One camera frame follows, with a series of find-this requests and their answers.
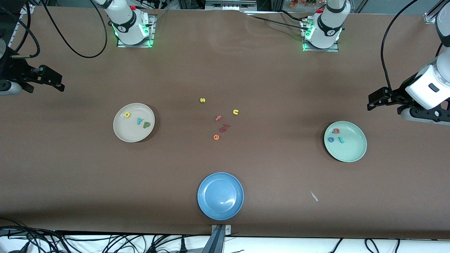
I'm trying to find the pale green plate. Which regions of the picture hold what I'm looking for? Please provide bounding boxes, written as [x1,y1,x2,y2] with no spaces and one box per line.
[324,121,367,163]

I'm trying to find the beige brown plate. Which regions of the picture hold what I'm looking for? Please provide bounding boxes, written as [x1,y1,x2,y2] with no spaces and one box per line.
[113,103,155,143]

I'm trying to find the grey power strip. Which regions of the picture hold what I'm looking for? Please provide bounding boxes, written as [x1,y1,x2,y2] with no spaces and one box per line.
[205,0,258,10]

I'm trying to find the blue plate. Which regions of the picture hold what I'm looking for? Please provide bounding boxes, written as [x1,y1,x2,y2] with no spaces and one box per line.
[197,172,244,221]

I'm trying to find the aluminium table side rail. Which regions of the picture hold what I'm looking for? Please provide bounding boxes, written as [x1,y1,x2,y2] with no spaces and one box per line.
[7,4,36,48]

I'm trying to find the aluminium corner bracket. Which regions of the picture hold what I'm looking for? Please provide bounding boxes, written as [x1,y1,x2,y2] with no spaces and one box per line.
[424,7,440,24]

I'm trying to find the black cable on table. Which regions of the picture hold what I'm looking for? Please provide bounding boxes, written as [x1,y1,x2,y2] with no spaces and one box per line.
[250,15,310,30]
[279,10,310,23]

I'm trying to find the black metal rack frame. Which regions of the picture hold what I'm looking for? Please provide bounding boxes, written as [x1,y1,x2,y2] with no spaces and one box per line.
[257,0,283,11]

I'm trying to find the black cable tangle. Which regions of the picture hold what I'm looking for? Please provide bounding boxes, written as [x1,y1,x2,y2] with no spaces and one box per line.
[0,218,211,253]

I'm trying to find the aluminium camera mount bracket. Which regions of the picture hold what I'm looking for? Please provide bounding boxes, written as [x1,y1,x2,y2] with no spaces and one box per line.
[201,224,232,253]

